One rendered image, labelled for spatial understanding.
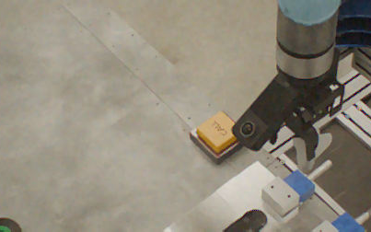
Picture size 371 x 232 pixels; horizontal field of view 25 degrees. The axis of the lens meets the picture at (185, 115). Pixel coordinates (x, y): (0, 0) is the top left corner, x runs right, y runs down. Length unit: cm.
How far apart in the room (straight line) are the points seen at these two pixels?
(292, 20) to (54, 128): 70
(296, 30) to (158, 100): 62
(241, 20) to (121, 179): 144
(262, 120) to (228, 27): 173
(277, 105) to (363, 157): 115
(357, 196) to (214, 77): 73
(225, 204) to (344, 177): 90
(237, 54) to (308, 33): 173
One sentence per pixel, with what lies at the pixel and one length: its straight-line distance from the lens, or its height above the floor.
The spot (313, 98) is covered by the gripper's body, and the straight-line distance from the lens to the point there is 116.
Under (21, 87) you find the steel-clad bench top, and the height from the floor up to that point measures 80.
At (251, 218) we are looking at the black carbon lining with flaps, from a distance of 135.
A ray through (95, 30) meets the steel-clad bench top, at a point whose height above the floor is 80.
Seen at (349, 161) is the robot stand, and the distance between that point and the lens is 225.
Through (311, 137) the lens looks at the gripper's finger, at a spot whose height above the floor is 111.
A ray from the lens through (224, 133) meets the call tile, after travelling 151.
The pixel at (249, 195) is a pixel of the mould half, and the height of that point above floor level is 89.
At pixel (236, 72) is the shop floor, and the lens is 271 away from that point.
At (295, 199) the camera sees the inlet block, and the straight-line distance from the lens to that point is 133.
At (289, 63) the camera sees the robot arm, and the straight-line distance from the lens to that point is 108.
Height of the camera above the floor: 204
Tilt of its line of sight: 52 degrees down
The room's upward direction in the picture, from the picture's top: 5 degrees counter-clockwise
